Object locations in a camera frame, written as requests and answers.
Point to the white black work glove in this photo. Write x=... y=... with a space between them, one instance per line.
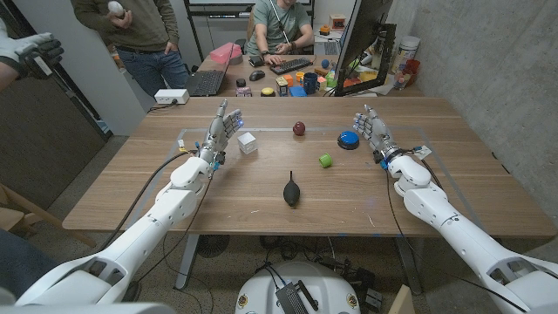
x=26 y=52

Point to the standing person olive sweater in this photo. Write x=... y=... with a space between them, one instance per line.
x=148 y=30

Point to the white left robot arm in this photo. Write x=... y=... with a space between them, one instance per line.
x=174 y=205

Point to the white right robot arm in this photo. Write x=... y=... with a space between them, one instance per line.
x=436 y=205

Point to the person leg in jeans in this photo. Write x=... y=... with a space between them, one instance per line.
x=22 y=266

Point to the black phone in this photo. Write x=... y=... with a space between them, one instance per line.
x=256 y=61

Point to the black keyboard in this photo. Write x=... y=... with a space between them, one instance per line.
x=290 y=66

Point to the yellow round button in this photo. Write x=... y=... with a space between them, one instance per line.
x=267 y=92

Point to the white power strip box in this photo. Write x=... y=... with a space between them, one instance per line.
x=171 y=96

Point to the seated person green shirt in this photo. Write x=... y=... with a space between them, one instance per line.
x=279 y=22

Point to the blue round button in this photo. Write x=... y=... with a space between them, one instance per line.
x=348 y=139

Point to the purple small box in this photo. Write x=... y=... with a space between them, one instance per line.
x=243 y=91

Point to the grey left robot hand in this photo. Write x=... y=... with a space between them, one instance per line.
x=218 y=135

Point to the wooden back desk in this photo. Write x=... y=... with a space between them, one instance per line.
x=242 y=72

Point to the dark blue mug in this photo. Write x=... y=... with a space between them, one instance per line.
x=310 y=83

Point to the black computer mouse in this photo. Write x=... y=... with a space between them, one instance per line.
x=256 y=75

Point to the pink plastic box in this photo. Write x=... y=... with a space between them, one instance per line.
x=224 y=53

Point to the round black floor fan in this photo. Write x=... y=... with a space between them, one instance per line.
x=212 y=245

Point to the colourful printed cube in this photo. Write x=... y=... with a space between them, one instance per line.
x=281 y=86

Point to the black box on torso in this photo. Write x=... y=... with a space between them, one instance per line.
x=290 y=301

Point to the red cup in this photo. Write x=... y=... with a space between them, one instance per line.
x=412 y=67

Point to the white tag on left wrist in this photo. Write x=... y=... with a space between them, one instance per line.
x=181 y=143

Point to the orange toy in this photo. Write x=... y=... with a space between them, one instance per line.
x=324 y=29

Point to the grey metal table leg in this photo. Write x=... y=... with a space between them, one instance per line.
x=187 y=261
x=410 y=266

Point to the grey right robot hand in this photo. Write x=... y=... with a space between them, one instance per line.
x=377 y=133

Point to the flat blue box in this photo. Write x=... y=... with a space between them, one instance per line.
x=297 y=91

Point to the small wooden box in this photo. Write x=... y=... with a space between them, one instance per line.
x=337 y=21

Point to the dark red ball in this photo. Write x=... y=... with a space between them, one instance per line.
x=299 y=128

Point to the black computer monitor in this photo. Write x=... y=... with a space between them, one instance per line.
x=362 y=30

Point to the cardboard piece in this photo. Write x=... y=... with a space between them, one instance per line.
x=402 y=302

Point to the white tag on right wrist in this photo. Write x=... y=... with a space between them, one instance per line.
x=422 y=152

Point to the black open laptop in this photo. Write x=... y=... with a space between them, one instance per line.
x=207 y=83

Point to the small white ball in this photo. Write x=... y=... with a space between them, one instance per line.
x=115 y=8

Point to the wooden chair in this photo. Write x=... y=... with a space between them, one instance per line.
x=26 y=209

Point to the small blue ball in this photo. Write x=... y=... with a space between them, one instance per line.
x=325 y=63

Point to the white plastic jar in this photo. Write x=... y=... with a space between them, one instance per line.
x=407 y=50

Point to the small black cylinder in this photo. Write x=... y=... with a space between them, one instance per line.
x=240 y=82

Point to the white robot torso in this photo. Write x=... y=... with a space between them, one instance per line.
x=261 y=288

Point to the orange block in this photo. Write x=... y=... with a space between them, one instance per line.
x=288 y=80

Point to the white tag on wrist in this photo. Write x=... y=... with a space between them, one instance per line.
x=422 y=152
x=181 y=143

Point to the white cube block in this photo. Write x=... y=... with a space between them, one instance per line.
x=247 y=143

